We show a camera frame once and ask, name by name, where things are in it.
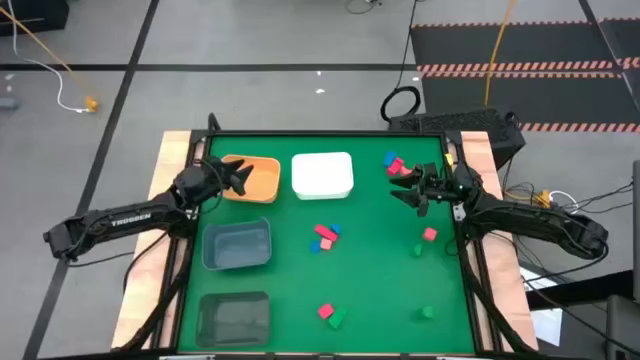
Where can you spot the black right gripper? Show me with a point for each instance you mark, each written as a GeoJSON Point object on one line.
{"type": "Point", "coordinates": [450, 187]}

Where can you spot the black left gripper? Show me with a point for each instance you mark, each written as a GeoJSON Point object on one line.
{"type": "Point", "coordinates": [200, 180]}

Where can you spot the pink rectangular block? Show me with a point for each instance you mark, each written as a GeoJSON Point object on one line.
{"type": "Point", "coordinates": [395, 167]}
{"type": "Point", "coordinates": [326, 233]}

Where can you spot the blue block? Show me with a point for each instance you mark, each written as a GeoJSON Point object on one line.
{"type": "Point", "coordinates": [315, 246]}
{"type": "Point", "coordinates": [389, 158]}
{"type": "Point", "coordinates": [336, 228]}

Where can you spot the pink cube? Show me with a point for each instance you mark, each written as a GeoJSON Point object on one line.
{"type": "Point", "coordinates": [430, 234]}

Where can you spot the yellow block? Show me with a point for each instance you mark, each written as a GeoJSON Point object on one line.
{"type": "Point", "coordinates": [449, 159]}

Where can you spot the green cylinder block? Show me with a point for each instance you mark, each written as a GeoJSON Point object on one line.
{"type": "Point", "coordinates": [426, 312]}
{"type": "Point", "coordinates": [417, 250]}

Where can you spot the small salmon cube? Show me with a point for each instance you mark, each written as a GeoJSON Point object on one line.
{"type": "Point", "coordinates": [326, 244]}

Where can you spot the green wedge block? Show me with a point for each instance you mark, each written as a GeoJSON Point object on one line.
{"type": "Point", "coordinates": [337, 318]}

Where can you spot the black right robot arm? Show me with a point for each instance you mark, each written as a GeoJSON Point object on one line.
{"type": "Point", "coordinates": [540, 225]}

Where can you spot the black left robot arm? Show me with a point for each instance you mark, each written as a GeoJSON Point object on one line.
{"type": "Point", "coordinates": [125, 220]}

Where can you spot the orange plastic bin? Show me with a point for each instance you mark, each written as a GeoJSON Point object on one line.
{"type": "Point", "coordinates": [262, 185]}

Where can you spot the wooden table side board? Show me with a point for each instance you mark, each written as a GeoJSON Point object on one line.
{"type": "Point", "coordinates": [480, 150]}
{"type": "Point", "coordinates": [165, 165]}

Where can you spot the teal plastic bin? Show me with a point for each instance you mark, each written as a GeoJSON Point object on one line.
{"type": "Point", "coordinates": [235, 245]}

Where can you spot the white plastic bin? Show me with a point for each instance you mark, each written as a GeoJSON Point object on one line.
{"type": "Point", "coordinates": [322, 175]}

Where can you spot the yellow power plug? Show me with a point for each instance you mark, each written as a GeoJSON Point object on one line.
{"type": "Point", "coordinates": [543, 198]}

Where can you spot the dark translucent plastic bin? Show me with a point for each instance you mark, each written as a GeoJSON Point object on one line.
{"type": "Point", "coordinates": [232, 320]}

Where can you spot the white paper sheet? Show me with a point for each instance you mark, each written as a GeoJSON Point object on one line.
{"type": "Point", "coordinates": [545, 320]}

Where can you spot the black hazard-striped floor mat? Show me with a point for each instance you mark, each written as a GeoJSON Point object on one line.
{"type": "Point", "coordinates": [550, 45]}

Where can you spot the black equipment case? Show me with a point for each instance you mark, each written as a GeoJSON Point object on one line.
{"type": "Point", "coordinates": [30, 15]}

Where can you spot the black table frame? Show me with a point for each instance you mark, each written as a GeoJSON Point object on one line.
{"type": "Point", "coordinates": [325, 133]}

